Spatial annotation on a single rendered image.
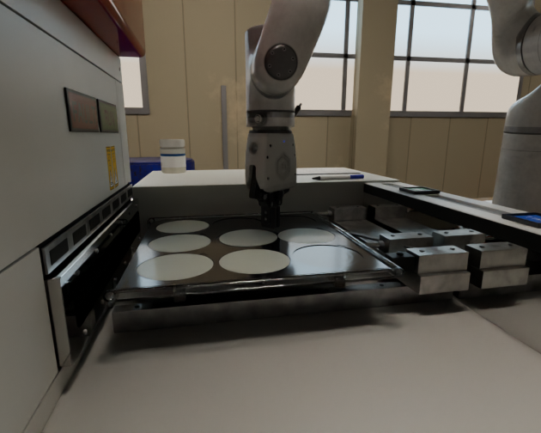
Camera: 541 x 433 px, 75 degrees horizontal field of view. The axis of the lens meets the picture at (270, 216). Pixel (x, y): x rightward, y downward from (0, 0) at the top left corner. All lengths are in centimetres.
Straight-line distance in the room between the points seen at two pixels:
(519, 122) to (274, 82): 58
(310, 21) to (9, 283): 46
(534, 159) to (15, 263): 90
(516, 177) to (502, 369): 53
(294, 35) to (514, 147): 58
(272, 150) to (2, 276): 41
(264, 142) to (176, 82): 255
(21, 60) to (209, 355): 35
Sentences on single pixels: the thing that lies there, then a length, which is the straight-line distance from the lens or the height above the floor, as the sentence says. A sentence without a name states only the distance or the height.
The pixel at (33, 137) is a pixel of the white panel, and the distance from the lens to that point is 39.
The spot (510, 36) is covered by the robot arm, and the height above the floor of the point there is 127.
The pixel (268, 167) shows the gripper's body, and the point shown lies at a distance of 59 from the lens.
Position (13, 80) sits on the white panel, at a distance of 37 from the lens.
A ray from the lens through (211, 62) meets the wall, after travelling 313.
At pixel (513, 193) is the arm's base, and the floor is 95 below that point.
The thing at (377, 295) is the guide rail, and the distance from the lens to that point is 56.
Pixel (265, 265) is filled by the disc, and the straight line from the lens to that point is 48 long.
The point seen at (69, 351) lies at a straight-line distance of 42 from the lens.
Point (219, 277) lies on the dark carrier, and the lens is 45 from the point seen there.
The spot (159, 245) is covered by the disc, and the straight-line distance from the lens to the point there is 59.
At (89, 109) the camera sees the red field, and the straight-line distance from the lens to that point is 55.
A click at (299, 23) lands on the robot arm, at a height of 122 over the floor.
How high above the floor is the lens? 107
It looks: 13 degrees down
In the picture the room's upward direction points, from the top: straight up
